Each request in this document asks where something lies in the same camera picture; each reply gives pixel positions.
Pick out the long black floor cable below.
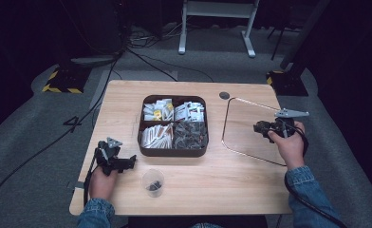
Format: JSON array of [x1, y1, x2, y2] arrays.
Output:
[[0, 53, 121, 217]]

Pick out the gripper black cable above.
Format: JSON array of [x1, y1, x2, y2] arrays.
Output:
[[284, 123, 348, 228], [83, 156, 100, 207]]

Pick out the pile of white yellow packets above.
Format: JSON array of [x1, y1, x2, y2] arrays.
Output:
[[142, 98, 175, 122]]

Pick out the person's left hand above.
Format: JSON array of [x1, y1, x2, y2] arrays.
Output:
[[88, 165, 119, 201]]

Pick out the thin black floor cable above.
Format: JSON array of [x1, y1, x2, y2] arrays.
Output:
[[126, 47, 214, 84]]

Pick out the dark brown divided box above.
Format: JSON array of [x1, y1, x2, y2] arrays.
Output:
[[137, 94, 210, 159]]

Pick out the black stand with striped base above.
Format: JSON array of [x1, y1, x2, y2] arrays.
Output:
[[266, 69, 309, 97], [42, 65, 92, 94]]

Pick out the pile of dark grey packets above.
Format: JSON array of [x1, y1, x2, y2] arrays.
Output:
[[173, 121, 208, 150]]

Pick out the pile of white red packets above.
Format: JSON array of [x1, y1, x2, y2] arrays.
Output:
[[174, 101, 206, 123]]

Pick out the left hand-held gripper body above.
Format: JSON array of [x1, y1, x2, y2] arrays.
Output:
[[93, 136, 130, 177]]

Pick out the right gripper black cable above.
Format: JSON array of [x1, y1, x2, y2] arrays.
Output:
[[284, 123, 348, 228]]

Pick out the clear tray with thin rim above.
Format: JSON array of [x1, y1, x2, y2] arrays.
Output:
[[221, 96, 289, 167]]

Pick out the white metal stand frame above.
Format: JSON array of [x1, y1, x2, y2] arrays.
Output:
[[177, 0, 260, 59]]

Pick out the clear plastic cup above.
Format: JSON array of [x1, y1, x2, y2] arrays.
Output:
[[141, 168, 165, 199]]

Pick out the black tripod legs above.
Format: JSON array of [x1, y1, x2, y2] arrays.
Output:
[[267, 25, 291, 61]]

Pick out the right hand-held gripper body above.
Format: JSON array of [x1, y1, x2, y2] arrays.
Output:
[[263, 108, 310, 141]]

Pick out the single dark packet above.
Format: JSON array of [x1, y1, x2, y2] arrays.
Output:
[[146, 180, 162, 192]]

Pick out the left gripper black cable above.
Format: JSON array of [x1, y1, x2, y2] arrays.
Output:
[[83, 156, 100, 207]]

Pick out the person's right hand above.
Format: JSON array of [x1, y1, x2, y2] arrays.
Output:
[[268, 122, 306, 170]]

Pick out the pile of white brown sticks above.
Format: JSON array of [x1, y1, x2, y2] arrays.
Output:
[[141, 123, 175, 150]]

